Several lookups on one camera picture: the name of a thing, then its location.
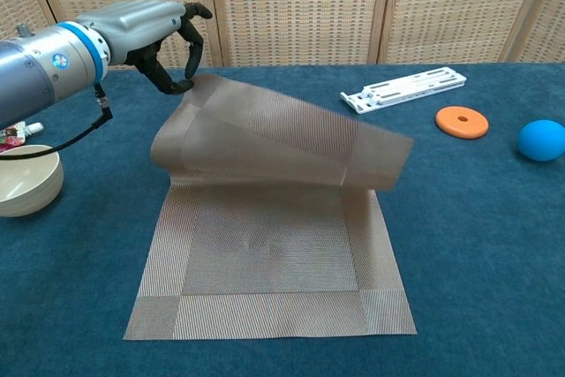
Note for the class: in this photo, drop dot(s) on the orange disc with hole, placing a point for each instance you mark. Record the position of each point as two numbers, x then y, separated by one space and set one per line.
450 124

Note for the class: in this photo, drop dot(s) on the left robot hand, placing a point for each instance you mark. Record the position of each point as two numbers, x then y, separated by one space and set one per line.
137 28

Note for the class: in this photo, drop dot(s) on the blue velvet tablecloth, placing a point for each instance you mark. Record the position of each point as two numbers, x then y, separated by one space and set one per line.
463 240

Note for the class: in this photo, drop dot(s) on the white folding stand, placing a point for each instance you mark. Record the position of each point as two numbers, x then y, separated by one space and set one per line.
397 90

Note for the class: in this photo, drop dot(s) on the brown woven placemat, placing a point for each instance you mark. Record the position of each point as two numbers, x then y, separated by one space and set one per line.
273 253

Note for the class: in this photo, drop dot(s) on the blue ball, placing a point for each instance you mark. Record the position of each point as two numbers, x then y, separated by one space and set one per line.
542 140

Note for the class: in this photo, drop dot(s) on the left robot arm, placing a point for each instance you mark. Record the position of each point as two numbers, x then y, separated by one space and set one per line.
39 68

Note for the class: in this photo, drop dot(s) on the woven wooden folding screen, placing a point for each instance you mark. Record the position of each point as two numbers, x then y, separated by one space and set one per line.
309 6

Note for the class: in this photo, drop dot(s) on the beige round bowl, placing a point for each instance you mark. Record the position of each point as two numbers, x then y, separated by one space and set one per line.
22 183

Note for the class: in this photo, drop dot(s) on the red drink pouch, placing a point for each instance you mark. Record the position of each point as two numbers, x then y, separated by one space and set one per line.
11 136

